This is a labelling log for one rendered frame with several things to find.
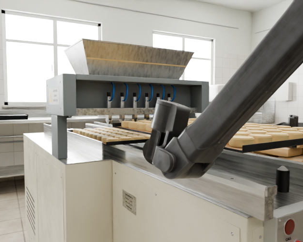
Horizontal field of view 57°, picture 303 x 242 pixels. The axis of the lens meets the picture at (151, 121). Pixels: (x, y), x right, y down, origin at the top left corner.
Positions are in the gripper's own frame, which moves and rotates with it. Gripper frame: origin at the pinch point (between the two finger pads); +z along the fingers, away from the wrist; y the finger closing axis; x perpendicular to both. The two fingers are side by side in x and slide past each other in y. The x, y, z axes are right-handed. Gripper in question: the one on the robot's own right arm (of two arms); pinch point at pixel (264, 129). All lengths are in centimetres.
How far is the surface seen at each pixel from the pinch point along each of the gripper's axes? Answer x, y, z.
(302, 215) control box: 34.4, -14.3, -3.3
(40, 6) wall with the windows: -264, 133, 267
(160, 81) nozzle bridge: -25, 17, 41
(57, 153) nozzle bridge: -1, -13, 78
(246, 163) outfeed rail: 2.4, -11.1, 5.6
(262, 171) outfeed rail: 6.8, -12.3, 1.2
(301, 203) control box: 30.8, -13.0, -3.8
